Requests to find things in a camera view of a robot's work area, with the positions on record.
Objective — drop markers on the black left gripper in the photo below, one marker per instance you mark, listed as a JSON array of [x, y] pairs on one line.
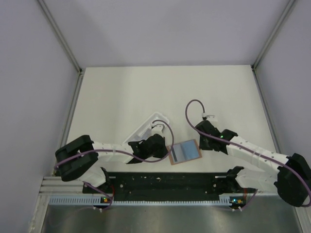
[[164, 151]]

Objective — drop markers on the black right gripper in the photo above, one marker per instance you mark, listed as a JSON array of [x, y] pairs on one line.
[[202, 146]]

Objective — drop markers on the silver card with black stripe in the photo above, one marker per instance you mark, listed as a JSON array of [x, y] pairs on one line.
[[179, 153]]

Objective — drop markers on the tan leather card holder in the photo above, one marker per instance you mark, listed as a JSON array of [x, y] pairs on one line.
[[193, 151]]

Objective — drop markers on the white plastic basket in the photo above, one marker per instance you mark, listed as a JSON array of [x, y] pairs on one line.
[[144, 130]]

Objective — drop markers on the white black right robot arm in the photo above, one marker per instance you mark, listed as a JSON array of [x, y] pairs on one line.
[[287, 176]]

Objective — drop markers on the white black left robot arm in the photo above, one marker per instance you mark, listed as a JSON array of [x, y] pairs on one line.
[[83, 159]]

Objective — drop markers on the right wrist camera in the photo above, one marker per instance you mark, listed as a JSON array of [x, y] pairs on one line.
[[211, 118]]

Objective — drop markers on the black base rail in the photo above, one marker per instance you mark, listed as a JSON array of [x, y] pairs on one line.
[[169, 186]]

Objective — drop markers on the aluminium base frame rail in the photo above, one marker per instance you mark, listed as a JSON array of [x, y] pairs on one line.
[[55, 186]]

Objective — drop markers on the grey slotted cable duct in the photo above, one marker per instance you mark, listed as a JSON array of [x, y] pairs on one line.
[[102, 201]]

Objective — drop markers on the left aluminium frame post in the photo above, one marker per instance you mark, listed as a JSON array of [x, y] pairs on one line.
[[59, 35]]

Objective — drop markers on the aluminium frame post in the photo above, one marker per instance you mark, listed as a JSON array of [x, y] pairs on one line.
[[274, 33], [59, 35]]

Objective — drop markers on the right aluminium frame post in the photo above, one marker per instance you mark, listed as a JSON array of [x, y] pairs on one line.
[[274, 33]]

